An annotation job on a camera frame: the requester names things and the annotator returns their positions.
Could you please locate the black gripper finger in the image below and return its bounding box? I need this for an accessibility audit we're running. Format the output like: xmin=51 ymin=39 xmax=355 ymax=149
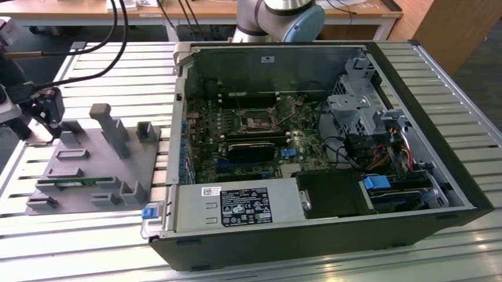
xmin=7 ymin=115 xmax=34 ymax=141
xmin=31 ymin=87 xmax=66 ymax=139

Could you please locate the black RAM slot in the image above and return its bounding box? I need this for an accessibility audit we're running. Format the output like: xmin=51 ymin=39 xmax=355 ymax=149
xmin=226 ymin=92 xmax=277 ymax=101
xmin=222 ymin=132 xmax=286 ymax=139
xmin=230 ymin=99 xmax=277 ymax=108
xmin=223 ymin=137 xmax=287 ymax=145

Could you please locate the CPU socket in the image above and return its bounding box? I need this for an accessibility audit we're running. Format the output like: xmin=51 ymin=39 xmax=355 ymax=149
xmin=239 ymin=109 xmax=277 ymax=132

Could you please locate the black expansion slot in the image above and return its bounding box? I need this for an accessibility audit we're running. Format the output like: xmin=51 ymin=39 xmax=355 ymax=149
xmin=218 ymin=172 xmax=263 ymax=182

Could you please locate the grey plastic parts rack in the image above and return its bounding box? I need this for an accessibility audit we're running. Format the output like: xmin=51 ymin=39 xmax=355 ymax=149
xmin=24 ymin=103 xmax=163 ymax=217

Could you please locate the green RAM stick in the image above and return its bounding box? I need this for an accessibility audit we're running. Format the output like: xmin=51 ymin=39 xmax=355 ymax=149
xmin=39 ymin=175 xmax=115 ymax=189

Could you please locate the white box on desk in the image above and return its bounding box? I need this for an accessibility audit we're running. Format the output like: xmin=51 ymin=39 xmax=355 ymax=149
xmin=106 ymin=0 xmax=139 ymax=13

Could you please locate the grey power supply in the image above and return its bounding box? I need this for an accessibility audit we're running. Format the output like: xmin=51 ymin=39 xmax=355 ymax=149
xmin=172 ymin=179 xmax=307 ymax=233

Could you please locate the small black graphics card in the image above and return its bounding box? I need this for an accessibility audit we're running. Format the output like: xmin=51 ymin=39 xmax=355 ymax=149
xmin=226 ymin=142 xmax=277 ymax=163

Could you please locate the metal socket cover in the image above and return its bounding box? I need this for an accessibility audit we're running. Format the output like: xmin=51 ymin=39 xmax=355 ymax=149
xmin=270 ymin=95 xmax=306 ymax=130

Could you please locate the silver chipset heatsink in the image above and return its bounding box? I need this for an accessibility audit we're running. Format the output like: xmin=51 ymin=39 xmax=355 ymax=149
xmin=279 ymin=163 xmax=302 ymax=177

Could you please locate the green motherboard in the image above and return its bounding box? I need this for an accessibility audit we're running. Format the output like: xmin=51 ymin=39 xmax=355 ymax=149
xmin=180 ymin=95 xmax=334 ymax=184

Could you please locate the black open PC case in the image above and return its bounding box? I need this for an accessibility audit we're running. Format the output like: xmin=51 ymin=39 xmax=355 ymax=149
xmin=147 ymin=40 xmax=495 ymax=273

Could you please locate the silver metal drive cage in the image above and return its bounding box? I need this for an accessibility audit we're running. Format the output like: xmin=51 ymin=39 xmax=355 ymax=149
xmin=326 ymin=57 xmax=406 ymax=139

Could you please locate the black plastic shroud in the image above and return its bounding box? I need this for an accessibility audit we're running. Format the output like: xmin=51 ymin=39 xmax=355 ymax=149
xmin=295 ymin=169 xmax=378 ymax=220

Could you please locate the blue disk carrier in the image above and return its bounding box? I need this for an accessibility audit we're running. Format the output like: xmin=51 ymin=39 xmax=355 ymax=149
xmin=362 ymin=174 xmax=393 ymax=192

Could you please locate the metal disk bay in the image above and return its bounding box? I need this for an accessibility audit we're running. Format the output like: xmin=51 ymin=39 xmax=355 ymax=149
xmin=359 ymin=169 xmax=450 ymax=213

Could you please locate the wooden cabinet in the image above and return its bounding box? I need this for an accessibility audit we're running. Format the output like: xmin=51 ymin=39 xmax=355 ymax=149
xmin=411 ymin=0 xmax=502 ymax=78

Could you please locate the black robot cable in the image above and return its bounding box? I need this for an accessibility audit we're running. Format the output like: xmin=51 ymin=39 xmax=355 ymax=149
xmin=38 ymin=0 xmax=131 ymax=89
xmin=3 ymin=0 xmax=119 ymax=59

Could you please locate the beige case release handle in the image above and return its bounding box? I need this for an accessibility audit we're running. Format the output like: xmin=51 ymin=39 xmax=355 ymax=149
xmin=172 ymin=42 xmax=202 ymax=66

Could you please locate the black wire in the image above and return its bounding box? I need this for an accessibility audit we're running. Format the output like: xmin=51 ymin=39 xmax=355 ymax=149
xmin=318 ymin=99 xmax=366 ymax=172

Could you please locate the coloured wire bundle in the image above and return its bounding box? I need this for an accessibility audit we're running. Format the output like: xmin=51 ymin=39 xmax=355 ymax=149
xmin=369 ymin=126 xmax=415 ymax=174

